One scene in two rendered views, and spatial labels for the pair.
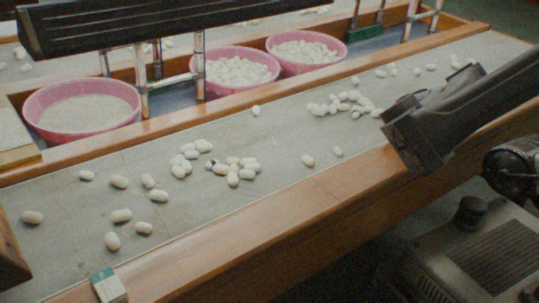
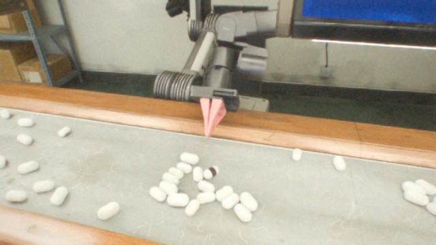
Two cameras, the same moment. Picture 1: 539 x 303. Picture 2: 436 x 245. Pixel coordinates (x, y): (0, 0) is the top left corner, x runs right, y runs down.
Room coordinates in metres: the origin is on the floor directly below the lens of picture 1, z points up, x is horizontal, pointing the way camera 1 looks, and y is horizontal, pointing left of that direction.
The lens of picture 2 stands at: (1.26, 0.11, 1.11)
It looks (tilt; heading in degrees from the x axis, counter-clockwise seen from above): 32 degrees down; 234
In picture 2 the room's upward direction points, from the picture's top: straight up
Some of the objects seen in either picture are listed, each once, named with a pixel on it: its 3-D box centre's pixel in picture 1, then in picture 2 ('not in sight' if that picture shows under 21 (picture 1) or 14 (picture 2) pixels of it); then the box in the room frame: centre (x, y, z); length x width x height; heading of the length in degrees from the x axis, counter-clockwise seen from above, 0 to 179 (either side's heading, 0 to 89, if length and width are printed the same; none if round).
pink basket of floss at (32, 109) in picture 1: (88, 119); not in sight; (0.94, 0.45, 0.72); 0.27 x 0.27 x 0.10
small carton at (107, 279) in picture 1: (108, 288); not in sight; (0.42, 0.22, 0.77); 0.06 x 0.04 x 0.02; 40
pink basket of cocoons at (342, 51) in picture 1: (304, 59); not in sight; (1.41, -0.10, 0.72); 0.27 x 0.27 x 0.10
